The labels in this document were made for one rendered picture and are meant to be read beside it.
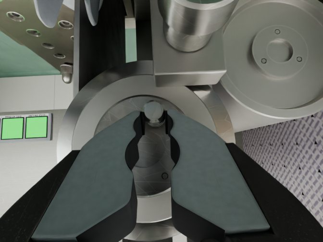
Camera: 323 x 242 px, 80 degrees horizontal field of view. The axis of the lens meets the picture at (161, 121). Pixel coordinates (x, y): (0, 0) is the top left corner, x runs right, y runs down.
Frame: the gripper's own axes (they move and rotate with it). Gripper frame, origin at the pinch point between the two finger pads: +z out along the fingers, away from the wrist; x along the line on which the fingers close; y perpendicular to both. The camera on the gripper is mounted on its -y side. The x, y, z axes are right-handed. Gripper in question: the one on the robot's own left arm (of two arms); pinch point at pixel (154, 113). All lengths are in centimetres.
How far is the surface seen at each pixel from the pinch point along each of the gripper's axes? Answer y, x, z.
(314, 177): 11.0, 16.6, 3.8
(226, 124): 3.0, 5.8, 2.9
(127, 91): 0.1, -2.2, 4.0
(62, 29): -2.6, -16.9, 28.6
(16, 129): 20, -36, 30
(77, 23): -4.6, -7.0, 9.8
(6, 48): 32, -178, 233
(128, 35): 22, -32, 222
